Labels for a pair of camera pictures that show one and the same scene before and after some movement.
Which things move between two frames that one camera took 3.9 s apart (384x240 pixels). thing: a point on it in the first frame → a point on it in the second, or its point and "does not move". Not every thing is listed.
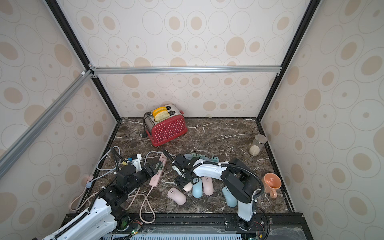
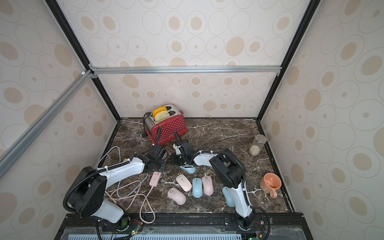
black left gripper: [152, 169] → [163, 162]
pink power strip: [154, 180] does not move
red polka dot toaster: [164, 123] does not move
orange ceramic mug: [271, 182] does not move
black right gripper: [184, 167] → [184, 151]
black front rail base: [199, 226] does not move
